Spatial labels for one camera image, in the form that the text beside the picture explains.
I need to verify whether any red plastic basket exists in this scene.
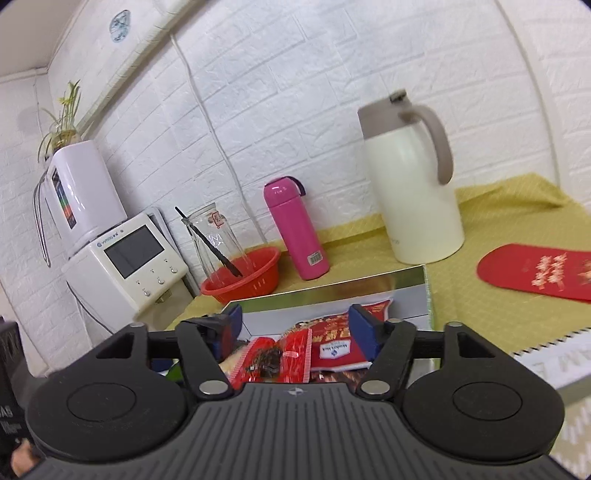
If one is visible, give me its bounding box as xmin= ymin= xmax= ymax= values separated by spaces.
xmin=200 ymin=246 xmax=281 ymax=305

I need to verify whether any white wall trunking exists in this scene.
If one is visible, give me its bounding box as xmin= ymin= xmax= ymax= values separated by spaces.
xmin=76 ymin=0 xmax=208 ymax=134

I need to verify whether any white wall pipe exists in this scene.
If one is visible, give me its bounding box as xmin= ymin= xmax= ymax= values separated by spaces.
xmin=496 ymin=0 xmax=566 ymax=185

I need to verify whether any round wall sticker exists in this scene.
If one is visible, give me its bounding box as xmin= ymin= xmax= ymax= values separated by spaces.
xmin=109 ymin=9 xmax=131 ymax=43

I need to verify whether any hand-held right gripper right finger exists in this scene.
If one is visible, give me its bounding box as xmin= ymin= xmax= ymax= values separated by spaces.
xmin=348 ymin=304 xmax=502 ymax=400

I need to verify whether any green cardboard box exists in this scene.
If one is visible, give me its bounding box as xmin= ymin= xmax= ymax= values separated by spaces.
xmin=166 ymin=264 xmax=441 ymax=384

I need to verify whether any pink thermos bottle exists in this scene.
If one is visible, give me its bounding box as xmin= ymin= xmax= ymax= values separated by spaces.
xmin=263 ymin=176 xmax=331 ymax=281

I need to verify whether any yellow tablecloth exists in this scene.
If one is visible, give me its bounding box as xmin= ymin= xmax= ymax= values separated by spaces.
xmin=157 ymin=173 xmax=591 ymax=356

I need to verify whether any white water purifier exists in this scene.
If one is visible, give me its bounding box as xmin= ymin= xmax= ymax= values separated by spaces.
xmin=32 ymin=140 xmax=127 ymax=259

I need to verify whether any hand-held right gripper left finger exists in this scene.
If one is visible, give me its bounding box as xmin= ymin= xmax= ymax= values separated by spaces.
xmin=95 ymin=304 xmax=243 ymax=401

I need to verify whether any red envelope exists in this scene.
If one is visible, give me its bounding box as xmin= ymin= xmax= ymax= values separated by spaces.
xmin=477 ymin=244 xmax=591 ymax=303

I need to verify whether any red snack packet white label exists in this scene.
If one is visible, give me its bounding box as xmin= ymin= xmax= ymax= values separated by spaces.
xmin=281 ymin=299 xmax=395 ymax=372

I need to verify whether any red packet dark snack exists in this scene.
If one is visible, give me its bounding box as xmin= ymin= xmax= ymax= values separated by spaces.
xmin=228 ymin=330 xmax=312 ymax=391

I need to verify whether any green potted plant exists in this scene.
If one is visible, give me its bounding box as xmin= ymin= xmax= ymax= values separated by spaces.
xmin=37 ymin=79 xmax=84 ymax=162

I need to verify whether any cream thermal jug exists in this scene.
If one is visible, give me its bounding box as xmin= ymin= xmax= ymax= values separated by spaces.
xmin=358 ymin=89 xmax=465 ymax=266

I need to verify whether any black stirring stick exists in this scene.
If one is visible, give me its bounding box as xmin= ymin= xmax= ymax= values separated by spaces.
xmin=174 ymin=206 xmax=244 ymax=278

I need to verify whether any white water dispenser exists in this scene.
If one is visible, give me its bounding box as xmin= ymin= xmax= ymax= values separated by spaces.
xmin=61 ymin=208 xmax=197 ymax=324

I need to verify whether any white wall cable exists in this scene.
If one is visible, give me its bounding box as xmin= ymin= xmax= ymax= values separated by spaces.
xmin=171 ymin=34 xmax=269 ymax=245

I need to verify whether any glass jar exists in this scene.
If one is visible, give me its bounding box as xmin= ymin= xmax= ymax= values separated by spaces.
xmin=182 ymin=203 xmax=245 ymax=280

